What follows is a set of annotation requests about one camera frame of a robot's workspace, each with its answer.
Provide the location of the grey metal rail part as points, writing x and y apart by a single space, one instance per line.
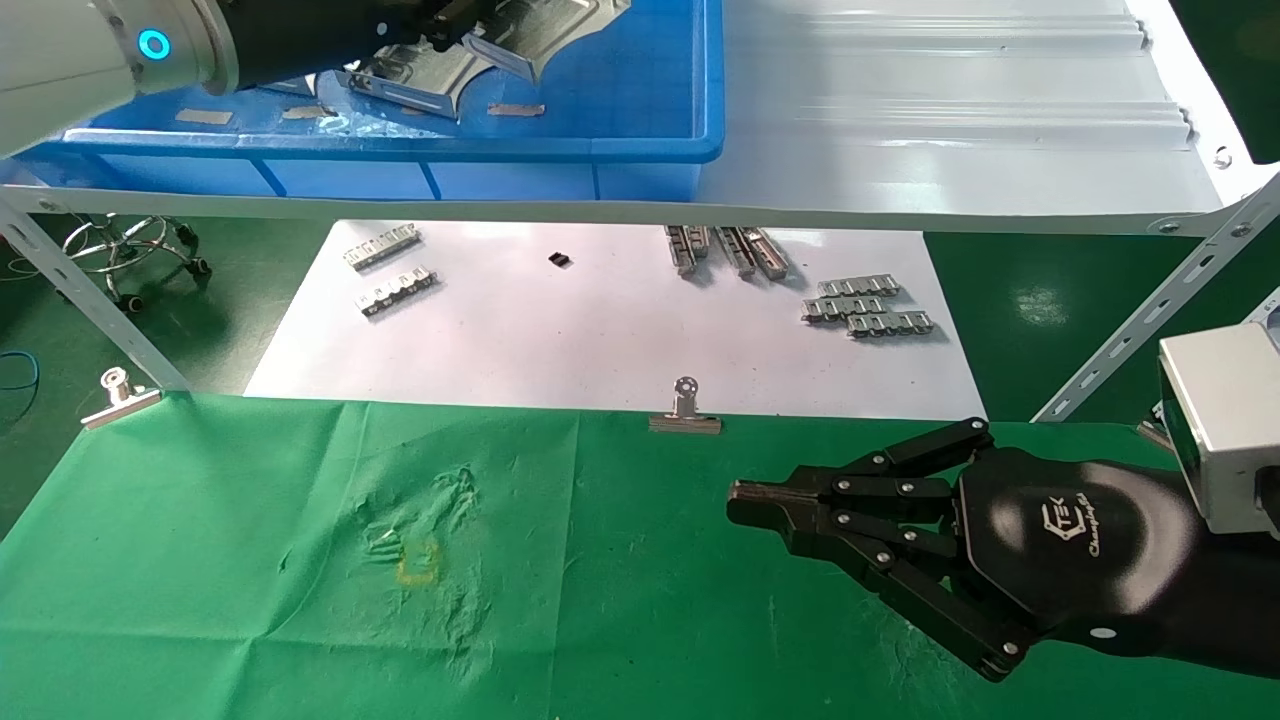
687 250
755 253

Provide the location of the white perforated shelf post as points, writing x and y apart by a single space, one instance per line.
1150 310
90 290

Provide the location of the grey metal link strip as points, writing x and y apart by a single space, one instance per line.
382 247
860 288
890 325
398 291
845 310

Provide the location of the chrome stool base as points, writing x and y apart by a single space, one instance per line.
150 238

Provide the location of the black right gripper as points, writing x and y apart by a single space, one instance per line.
1100 560

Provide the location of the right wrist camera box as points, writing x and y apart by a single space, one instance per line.
1230 420

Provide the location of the white metal shelf board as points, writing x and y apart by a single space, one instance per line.
950 120

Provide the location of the grey tape strip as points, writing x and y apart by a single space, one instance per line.
204 116
516 109
307 112

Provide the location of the green table cloth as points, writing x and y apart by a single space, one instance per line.
300 600

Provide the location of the blue plastic bin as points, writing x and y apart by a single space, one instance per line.
650 60

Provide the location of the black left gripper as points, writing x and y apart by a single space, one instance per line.
300 35

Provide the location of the silver binder clip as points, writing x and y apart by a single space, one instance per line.
120 405
686 420

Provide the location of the white paper sheet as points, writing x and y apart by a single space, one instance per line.
600 330

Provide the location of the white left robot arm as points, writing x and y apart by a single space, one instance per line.
60 60

